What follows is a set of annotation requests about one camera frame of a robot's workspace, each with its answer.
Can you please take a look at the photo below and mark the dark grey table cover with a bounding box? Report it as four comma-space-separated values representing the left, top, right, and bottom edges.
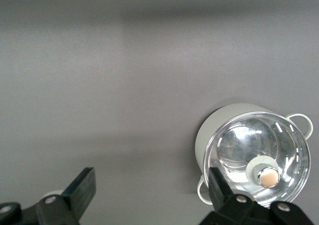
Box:
0, 0, 319, 225

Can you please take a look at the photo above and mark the pale green cooking pot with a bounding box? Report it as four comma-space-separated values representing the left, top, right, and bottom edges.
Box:
195, 103, 314, 210

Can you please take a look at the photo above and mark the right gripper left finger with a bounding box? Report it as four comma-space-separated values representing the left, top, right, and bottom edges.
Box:
0, 167, 97, 225

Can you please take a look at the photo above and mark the glass lid with metal knob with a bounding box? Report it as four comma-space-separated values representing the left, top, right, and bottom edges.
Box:
203, 112, 311, 207

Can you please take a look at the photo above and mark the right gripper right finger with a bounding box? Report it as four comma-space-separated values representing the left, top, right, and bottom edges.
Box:
199, 167, 314, 225

